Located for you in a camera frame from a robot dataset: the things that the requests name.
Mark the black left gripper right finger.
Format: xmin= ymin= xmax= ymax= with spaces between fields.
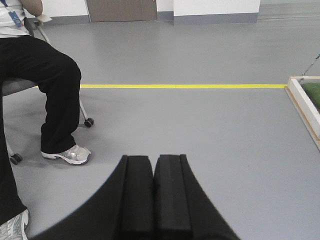
xmin=154 ymin=154 xmax=239 ymax=240

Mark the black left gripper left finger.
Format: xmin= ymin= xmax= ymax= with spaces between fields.
xmin=34 ymin=155 xmax=154 ymax=240

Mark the seated person in black trousers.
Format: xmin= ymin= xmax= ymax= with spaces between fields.
xmin=0 ymin=0 xmax=92 ymax=240

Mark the blue tether cord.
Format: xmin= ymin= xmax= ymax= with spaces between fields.
xmin=300 ymin=52 xmax=320 ymax=80

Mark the brown wall panel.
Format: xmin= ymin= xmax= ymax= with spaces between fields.
xmin=86 ymin=0 xmax=157 ymax=22

